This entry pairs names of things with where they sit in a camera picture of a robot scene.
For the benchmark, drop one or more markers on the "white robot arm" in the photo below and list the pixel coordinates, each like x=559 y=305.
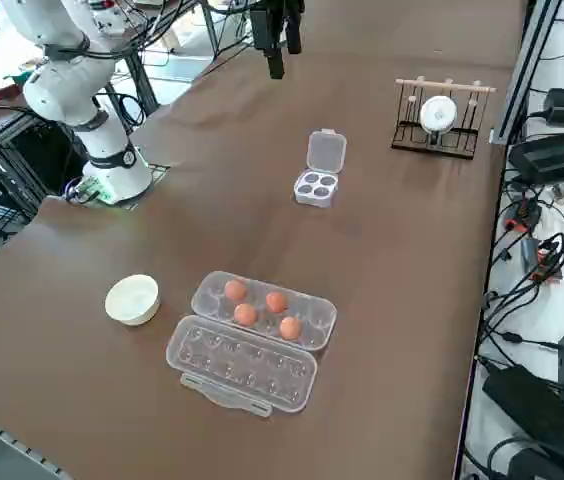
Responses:
x=62 y=95

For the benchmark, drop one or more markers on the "aluminium rail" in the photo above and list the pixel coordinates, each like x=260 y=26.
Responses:
x=7 y=440

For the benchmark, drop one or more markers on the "aluminium frame post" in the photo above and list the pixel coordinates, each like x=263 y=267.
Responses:
x=527 y=70

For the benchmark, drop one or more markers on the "brown egg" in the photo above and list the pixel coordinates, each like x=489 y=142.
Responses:
x=290 y=327
x=276 y=301
x=245 y=314
x=235 y=289

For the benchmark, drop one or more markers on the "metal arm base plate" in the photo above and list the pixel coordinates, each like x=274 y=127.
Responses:
x=161 y=171

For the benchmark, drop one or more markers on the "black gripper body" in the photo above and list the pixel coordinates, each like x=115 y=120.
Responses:
x=284 y=5

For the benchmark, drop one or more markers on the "transparent twelve-slot egg tray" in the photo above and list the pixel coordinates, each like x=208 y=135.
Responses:
x=242 y=370

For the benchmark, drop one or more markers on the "red black connector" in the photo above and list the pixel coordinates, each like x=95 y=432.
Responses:
x=544 y=260
x=521 y=215

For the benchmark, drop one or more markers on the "cream white bowl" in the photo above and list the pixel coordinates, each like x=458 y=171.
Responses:
x=132 y=300

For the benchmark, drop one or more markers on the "large black power adapter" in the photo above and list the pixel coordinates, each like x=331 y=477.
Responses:
x=527 y=405

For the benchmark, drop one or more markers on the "clear four-slot egg tray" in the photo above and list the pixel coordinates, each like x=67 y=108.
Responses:
x=327 y=152

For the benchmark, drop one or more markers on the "ridged black power adapter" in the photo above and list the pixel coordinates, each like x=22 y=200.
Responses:
x=557 y=152

